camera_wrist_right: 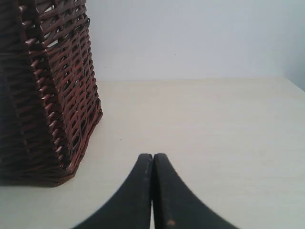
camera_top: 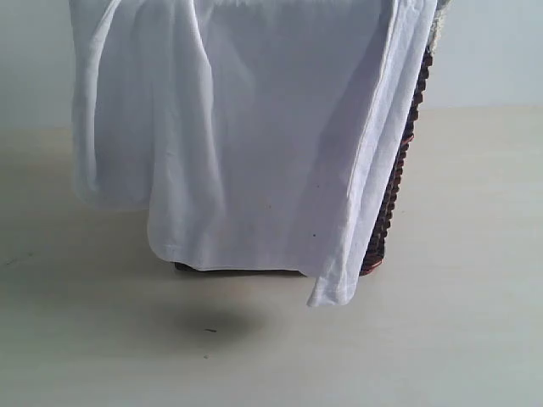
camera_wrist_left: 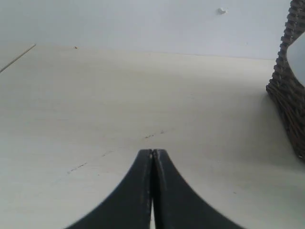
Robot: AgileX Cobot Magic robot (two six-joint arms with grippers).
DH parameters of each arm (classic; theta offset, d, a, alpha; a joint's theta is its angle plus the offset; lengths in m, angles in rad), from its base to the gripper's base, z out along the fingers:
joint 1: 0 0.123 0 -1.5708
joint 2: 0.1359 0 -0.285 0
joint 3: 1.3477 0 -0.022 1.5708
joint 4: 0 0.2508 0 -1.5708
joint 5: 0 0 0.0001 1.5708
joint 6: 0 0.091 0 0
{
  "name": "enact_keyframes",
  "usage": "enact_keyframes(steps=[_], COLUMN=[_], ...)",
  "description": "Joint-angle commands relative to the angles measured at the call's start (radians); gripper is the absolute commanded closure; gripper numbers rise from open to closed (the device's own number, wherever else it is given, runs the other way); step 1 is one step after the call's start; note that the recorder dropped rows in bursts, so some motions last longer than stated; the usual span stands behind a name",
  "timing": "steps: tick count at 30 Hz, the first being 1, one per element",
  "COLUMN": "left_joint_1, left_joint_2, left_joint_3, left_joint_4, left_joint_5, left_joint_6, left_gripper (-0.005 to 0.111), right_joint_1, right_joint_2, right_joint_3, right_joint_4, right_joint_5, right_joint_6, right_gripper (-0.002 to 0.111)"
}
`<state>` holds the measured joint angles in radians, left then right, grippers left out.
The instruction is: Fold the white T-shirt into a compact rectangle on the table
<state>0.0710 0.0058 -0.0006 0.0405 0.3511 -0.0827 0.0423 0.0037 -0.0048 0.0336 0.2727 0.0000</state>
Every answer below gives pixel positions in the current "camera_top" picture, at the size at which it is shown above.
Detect white t-shirt red lettering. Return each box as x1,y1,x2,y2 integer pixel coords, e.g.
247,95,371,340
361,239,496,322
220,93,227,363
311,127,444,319
69,1,442,306

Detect dark brown wicker basket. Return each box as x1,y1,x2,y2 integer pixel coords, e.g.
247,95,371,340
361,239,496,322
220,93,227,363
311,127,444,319
162,38,432,276

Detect grey lace-trimmed basket liner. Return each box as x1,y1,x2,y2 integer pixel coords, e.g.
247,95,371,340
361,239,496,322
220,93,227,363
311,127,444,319
427,0,451,53

